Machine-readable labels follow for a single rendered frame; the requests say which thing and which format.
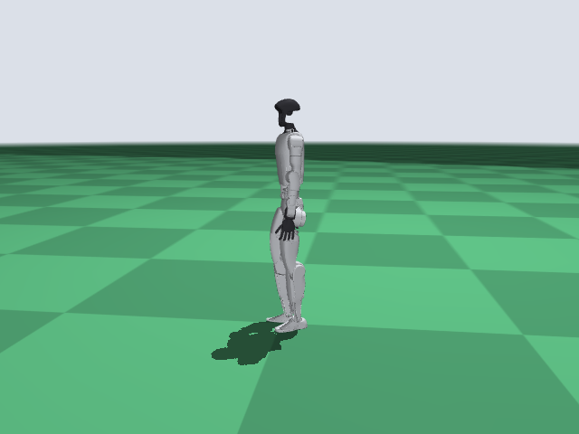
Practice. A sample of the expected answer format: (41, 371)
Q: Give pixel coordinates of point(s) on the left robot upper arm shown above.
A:
(295, 145)

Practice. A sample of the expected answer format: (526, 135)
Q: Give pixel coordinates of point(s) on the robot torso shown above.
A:
(282, 154)

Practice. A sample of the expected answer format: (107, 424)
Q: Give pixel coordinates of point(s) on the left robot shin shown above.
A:
(295, 289)

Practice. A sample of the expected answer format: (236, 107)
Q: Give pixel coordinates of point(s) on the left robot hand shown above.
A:
(287, 226)

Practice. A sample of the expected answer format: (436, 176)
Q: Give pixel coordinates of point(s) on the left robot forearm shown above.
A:
(292, 193)

